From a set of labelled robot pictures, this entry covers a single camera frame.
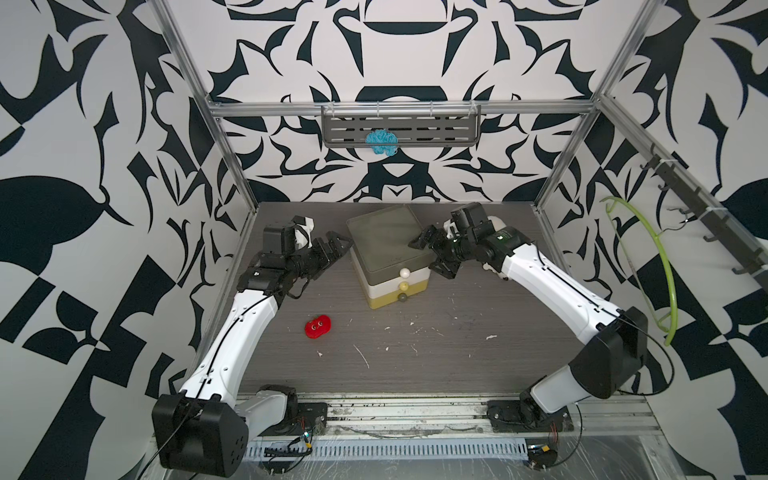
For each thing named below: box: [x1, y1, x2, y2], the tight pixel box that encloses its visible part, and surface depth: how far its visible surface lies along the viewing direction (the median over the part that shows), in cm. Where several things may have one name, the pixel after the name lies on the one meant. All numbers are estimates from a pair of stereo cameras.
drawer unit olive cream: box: [346, 204, 434, 310], surface depth 85 cm
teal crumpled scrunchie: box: [365, 128, 399, 156], surface depth 93 cm
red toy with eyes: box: [304, 314, 332, 339], surface depth 89 cm
